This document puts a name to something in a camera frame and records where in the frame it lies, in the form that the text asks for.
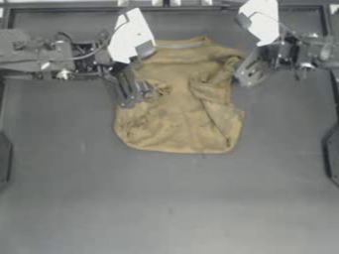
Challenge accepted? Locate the tan camouflage T-shirt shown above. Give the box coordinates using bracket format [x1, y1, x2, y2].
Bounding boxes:
[110, 35, 248, 155]

